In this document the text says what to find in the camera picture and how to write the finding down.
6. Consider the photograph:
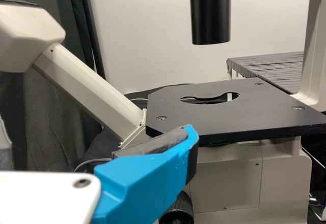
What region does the black platform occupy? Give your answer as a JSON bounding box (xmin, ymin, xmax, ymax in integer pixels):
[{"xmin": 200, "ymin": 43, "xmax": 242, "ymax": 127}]
[{"xmin": 226, "ymin": 51, "xmax": 305, "ymax": 95}]

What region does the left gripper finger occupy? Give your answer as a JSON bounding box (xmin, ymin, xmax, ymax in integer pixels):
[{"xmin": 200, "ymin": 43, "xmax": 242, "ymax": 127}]
[{"xmin": 90, "ymin": 124, "xmax": 200, "ymax": 224}]

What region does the black cable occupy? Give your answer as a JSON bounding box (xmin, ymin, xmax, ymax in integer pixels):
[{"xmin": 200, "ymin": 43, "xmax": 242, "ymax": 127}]
[{"xmin": 73, "ymin": 157, "xmax": 113, "ymax": 173}]

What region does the cream microscope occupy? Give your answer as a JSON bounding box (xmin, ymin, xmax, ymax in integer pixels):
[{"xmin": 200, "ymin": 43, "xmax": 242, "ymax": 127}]
[{"xmin": 0, "ymin": 0, "xmax": 326, "ymax": 224}]

